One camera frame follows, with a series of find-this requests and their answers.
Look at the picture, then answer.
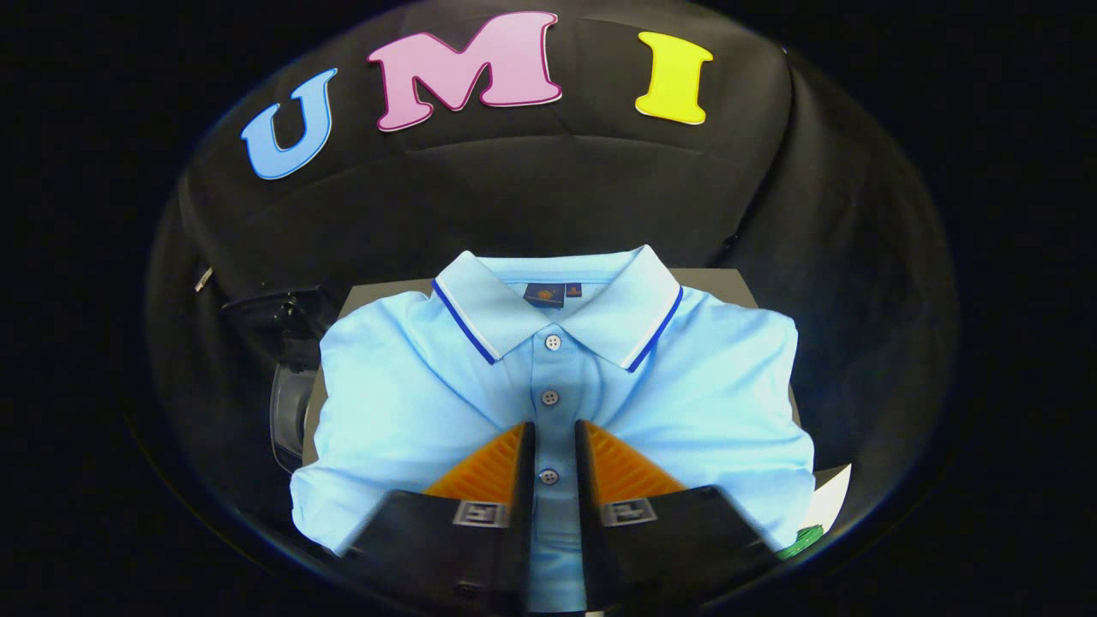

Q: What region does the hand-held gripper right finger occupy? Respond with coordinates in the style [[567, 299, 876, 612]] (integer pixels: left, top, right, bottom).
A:
[[574, 419, 780, 614]]

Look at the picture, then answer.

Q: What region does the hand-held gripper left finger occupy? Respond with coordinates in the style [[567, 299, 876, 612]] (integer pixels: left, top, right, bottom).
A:
[[341, 421, 537, 614]]

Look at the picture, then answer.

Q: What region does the light blue polo shirt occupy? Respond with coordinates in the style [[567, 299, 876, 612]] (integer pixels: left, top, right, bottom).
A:
[[290, 245, 817, 614]]

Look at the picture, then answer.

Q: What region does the dark grey washing machine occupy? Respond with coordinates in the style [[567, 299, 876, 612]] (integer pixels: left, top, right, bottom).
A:
[[221, 287, 344, 474]]

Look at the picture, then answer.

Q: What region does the dark washing machine lid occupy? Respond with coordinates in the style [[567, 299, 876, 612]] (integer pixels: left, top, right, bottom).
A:
[[221, 287, 342, 371]]

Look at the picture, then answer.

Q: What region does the small green object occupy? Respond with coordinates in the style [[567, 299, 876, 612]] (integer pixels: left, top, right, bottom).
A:
[[776, 524, 825, 560]]

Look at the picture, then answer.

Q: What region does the grey table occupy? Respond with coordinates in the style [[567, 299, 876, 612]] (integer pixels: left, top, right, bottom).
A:
[[302, 267, 852, 536]]

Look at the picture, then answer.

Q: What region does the black backdrop cloth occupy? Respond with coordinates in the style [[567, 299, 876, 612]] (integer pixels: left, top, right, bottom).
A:
[[141, 0, 961, 601]]

